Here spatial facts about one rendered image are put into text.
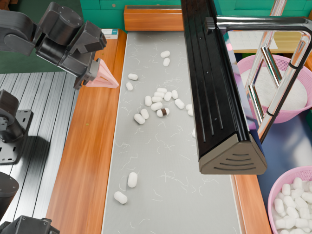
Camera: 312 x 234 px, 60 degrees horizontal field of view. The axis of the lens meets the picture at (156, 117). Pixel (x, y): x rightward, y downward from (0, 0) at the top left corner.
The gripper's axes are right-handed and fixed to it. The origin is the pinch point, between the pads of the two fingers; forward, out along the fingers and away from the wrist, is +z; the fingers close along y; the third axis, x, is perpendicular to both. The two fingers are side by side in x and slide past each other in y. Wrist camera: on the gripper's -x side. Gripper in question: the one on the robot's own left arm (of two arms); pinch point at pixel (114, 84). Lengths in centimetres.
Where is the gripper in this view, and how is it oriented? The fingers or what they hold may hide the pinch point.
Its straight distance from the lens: 71.7
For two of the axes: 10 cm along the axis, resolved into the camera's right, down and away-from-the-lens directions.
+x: -6.4, 4.9, 5.9
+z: 7.7, 4.2, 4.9
